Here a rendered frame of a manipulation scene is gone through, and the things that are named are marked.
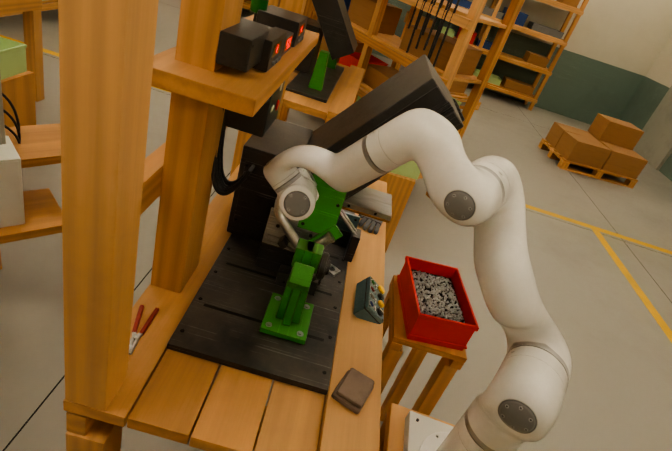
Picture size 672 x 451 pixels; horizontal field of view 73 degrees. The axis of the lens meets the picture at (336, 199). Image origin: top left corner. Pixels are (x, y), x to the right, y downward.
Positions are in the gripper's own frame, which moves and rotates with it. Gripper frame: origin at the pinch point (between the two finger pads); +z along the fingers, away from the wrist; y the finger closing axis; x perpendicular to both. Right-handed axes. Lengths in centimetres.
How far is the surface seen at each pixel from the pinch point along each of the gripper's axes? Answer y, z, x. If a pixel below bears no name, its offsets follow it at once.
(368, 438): -56, -41, 10
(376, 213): -21.9, 14.0, -14.8
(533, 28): -24, 776, -432
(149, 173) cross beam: 21.4, -27.9, 28.0
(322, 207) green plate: -9.8, 2.7, -0.9
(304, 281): -19.1, -27.0, 8.2
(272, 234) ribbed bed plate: -11.1, 6.0, 17.7
